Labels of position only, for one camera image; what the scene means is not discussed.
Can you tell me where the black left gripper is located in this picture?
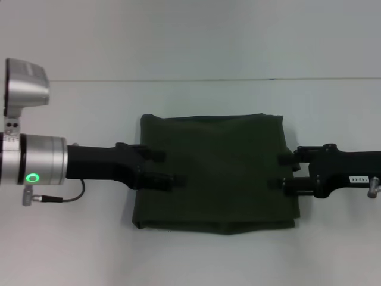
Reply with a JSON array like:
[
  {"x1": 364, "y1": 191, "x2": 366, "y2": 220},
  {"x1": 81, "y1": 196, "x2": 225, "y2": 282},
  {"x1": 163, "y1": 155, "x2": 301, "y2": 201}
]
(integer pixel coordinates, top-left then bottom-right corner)
[{"x1": 65, "y1": 142, "x2": 187, "y2": 192}]

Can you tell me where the brown left arm cable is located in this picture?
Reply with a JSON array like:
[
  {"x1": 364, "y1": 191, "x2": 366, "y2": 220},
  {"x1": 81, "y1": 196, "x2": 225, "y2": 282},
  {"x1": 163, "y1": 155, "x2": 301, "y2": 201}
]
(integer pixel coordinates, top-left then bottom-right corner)
[{"x1": 32, "y1": 179, "x2": 86, "y2": 205}]

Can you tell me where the dark green shirt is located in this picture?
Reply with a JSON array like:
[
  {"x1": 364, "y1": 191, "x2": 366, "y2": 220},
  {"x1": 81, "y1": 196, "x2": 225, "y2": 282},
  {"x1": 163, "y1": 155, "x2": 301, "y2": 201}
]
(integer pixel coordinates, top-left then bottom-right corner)
[{"x1": 132, "y1": 112, "x2": 301, "y2": 236}]

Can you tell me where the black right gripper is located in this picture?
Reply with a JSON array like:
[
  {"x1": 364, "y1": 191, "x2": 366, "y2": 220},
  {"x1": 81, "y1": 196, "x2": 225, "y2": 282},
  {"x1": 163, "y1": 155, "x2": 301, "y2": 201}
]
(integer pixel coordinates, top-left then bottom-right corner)
[{"x1": 267, "y1": 143, "x2": 381, "y2": 200}]

